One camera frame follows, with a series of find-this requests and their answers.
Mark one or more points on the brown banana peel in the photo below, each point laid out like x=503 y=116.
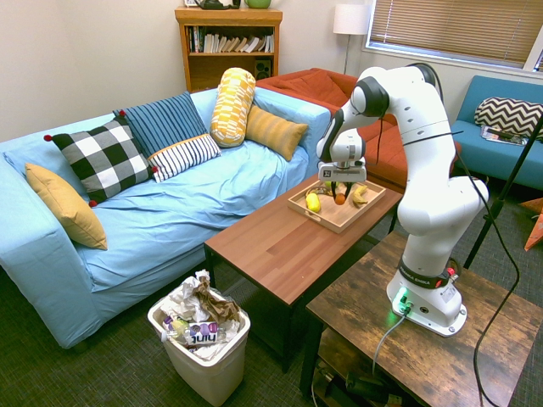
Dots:
x=320 y=191

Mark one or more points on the black device under table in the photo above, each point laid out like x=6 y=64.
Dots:
x=365 y=386

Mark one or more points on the light blue sofa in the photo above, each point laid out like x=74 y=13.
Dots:
x=169 y=220

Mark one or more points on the crumpled white paper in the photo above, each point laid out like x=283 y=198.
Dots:
x=182 y=297

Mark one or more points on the mustard striped lumbar pillow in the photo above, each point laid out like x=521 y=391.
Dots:
x=273 y=129

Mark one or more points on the orange tangerine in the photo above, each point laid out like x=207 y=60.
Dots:
x=339 y=199

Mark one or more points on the black tripod stand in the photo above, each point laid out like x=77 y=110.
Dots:
x=505 y=195

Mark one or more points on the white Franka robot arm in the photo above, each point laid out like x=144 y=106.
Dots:
x=428 y=178

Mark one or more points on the crumpled brown paper bag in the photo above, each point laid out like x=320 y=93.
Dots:
x=214 y=303

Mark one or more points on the reddish wooden coffee table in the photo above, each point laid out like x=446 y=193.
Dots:
x=288 y=254

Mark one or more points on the teal sofa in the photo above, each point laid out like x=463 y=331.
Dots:
x=488 y=161

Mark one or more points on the magazine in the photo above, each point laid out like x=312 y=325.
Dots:
x=500 y=136

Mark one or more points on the green pot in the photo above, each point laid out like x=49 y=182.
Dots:
x=258 y=3

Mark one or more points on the white navy striped pillow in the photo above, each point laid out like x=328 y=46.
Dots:
x=184 y=156

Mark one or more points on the rustic brown side table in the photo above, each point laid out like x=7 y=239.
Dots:
x=424 y=360

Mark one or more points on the orange ottoman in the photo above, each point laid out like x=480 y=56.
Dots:
x=388 y=161

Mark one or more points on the wooden window blinds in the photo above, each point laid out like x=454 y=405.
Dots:
x=458 y=25

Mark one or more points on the cream trash bin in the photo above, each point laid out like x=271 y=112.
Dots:
x=212 y=373

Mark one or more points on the black white checked pillow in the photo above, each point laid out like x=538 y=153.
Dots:
x=104 y=157

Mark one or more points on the plain mustard pillow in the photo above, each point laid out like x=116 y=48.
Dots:
x=68 y=207

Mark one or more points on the black white chevron pillow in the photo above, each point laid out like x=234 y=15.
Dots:
x=509 y=114

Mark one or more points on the black object on bookshelf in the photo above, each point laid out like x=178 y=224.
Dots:
x=216 y=4

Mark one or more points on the yellow lemon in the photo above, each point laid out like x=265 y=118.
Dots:
x=313 y=203

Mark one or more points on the blue striped pillow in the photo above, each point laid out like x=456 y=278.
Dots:
x=163 y=120

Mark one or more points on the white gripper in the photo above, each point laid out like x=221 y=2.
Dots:
x=343 y=173

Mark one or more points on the white floor lamp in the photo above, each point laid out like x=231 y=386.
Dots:
x=351 y=21

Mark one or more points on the yellow patterned bolster pillow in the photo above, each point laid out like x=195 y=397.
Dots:
x=232 y=106

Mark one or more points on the black speaker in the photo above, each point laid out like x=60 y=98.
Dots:
x=263 y=68

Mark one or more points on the row of books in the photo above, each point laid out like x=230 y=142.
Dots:
x=231 y=42

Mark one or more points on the hint water bottle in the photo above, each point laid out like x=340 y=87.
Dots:
x=199 y=332

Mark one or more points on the orange sofa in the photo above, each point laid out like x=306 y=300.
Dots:
x=305 y=85

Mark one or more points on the wooden tray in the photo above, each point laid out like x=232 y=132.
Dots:
x=339 y=216

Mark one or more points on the yellow banana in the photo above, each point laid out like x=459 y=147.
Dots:
x=360 y=197

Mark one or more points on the wooden bookshelf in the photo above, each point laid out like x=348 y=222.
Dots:
x=229 y=68

